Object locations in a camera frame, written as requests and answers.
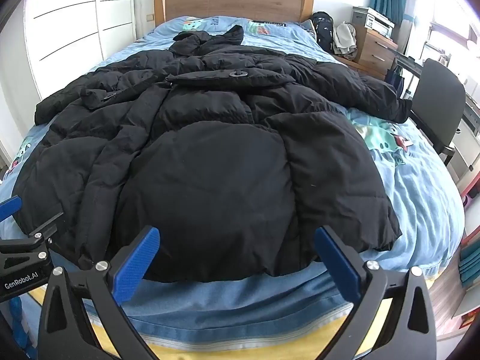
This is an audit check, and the black puffer jacket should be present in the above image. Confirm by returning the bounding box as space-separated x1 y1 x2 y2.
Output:
13 26 411 282

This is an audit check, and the blue dinosaur print duvet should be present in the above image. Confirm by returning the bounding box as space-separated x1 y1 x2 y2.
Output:
1 16 465 345

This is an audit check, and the white desk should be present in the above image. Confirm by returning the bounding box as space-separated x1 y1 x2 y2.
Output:
402 58 479 177

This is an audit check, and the dark grey chair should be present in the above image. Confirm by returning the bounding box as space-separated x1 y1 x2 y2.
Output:
410 58 466 165

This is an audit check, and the white sliding wardrobe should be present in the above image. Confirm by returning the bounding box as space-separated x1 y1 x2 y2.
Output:
24 0 136 98

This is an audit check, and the dark hanging bag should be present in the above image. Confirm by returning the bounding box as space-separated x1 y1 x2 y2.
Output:
385 65 404 98

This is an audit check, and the wooden drawer dresser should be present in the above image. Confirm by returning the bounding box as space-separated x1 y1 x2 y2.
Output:
335 25 398 80

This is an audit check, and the beige bag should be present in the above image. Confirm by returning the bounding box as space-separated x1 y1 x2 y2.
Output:
333 22 358 60

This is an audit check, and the white printer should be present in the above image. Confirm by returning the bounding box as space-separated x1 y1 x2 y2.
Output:
351 7 395 38

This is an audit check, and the black backpack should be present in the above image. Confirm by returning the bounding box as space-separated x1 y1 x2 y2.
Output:
310 11 334 54

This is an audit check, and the wooden headboard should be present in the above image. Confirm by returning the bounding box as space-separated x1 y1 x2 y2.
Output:
154 0 314 25

